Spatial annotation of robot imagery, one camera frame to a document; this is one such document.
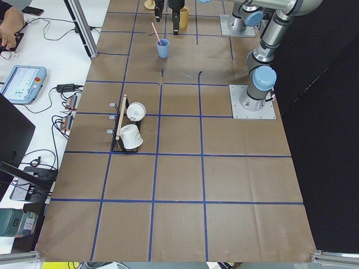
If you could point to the black monitor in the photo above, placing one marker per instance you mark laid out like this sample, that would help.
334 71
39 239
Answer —
16 133

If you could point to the person hand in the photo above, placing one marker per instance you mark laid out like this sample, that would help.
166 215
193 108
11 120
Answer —
12 22

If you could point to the blue plastic cup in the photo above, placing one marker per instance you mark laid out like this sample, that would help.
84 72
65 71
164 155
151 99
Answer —
163 48

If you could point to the bamboo cylinder holder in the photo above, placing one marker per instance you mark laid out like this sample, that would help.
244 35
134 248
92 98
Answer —
183 17

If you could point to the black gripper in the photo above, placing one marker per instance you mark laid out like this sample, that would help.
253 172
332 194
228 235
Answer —
175 4

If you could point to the teach pendant tablet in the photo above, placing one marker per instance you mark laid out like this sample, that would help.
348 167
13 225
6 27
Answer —
23 84

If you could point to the white smiley mug outer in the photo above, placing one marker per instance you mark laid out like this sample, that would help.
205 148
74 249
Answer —
136 111

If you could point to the white smiley mug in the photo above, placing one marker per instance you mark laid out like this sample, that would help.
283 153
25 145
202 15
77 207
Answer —
136 111
131 136

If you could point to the white smiley mug inner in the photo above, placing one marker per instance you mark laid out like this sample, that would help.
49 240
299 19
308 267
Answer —
131 136

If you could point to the pink chopstick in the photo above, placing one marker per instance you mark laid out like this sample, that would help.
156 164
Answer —
156 34

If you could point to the grey usb hub left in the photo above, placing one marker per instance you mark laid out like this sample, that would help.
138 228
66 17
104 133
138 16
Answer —
66 123

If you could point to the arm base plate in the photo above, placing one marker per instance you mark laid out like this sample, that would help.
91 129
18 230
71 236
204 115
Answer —
244 107
234 27

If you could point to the black smartphone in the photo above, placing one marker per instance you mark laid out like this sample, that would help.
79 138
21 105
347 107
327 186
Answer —
32 11

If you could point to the black wire mug rack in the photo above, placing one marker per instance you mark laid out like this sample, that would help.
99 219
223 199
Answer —
121 120

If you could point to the grey usb hub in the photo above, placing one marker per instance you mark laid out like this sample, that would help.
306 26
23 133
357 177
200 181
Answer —
66 123
71 102

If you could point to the green box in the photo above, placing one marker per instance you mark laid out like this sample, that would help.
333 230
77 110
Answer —
17 222

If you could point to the black power brick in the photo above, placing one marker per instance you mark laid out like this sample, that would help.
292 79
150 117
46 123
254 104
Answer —
65 88

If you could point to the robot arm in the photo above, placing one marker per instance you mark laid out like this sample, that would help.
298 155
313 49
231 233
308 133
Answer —
262 77
251 15

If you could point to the aluminium frame post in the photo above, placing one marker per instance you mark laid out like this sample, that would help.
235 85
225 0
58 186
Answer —
79 19

